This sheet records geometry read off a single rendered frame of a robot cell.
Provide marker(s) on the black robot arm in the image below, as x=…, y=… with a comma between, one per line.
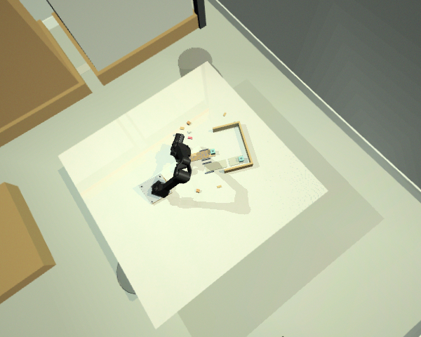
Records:
x=180, y=176

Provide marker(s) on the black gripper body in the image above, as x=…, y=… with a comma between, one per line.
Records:
x=181, y=166

